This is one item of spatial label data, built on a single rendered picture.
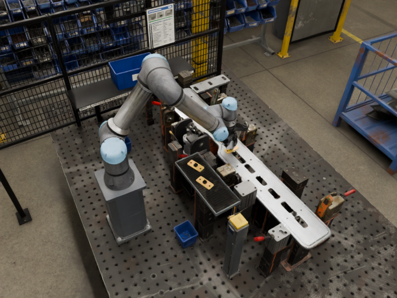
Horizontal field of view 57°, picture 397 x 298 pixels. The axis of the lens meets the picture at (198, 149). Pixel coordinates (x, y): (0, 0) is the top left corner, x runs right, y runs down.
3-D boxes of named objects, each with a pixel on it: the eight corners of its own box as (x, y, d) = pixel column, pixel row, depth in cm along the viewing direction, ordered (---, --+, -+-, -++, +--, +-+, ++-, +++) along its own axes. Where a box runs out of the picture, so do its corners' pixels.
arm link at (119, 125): (96, 152, 175) (155, 63, 150) (94, 132, 185) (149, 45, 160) (119, 159, 182) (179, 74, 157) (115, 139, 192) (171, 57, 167)
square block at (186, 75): (192, 114, 282) (192, 74, 256) (184, 117, 279) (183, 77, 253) (187, 108, 287) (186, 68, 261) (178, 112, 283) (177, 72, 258)
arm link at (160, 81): (165, 78, 143) (236, 132, 175) (160, 63, 150) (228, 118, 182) (145, 97, 146) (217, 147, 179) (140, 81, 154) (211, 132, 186)
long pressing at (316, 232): (338, 231, 176) (338, 229, 175) (303, 253, 168) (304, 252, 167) (189, 87, 258) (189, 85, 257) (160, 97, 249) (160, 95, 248)
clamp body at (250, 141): (254, 167, 244) (262, 128, 220) (240, 174, 239) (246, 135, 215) (246, 158, 250) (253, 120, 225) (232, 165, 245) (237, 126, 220)
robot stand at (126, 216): (117, 245, 201) (106, 201, 173) (106, 217, 214) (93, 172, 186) (152, 230, 208) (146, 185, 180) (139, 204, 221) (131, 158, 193)
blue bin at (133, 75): (160, 79, 256) (159, 63, 247) (118, 90, 246) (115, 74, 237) (151, 67, 267) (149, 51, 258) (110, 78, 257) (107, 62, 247)
